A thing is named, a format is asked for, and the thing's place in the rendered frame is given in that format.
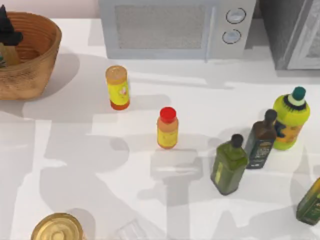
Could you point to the brown bottle with green label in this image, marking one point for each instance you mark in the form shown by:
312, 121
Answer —
11, 55

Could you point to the woven wicker basket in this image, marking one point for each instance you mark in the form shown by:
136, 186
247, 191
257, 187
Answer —
32, 72

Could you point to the yellow bottle with clear cap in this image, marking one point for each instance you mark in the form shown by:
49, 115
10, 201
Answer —
118, 90

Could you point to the pale microwave oven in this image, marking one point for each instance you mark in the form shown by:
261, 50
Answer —
160, 27

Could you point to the orange bottle with red cap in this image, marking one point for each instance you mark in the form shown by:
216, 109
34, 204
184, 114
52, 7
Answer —
167, 132

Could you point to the round microwave knob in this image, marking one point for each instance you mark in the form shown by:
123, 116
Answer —
231, 36
236, 15

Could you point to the green square bottle black cap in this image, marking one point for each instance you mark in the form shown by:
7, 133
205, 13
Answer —
228, 167

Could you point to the grey cabinet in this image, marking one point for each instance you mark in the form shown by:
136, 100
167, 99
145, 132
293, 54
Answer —
280, 37

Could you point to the dark brown bottle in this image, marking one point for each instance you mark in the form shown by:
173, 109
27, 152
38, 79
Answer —
260, 147

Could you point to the yellow-green bottle with green cap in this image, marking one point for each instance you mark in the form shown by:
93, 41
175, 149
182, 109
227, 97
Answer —
291, 122

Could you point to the pale cabinet door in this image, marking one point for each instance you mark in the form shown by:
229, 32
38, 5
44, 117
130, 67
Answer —
306, 42

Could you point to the green bottle with yellow label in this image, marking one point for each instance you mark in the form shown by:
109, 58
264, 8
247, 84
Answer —
310, 205

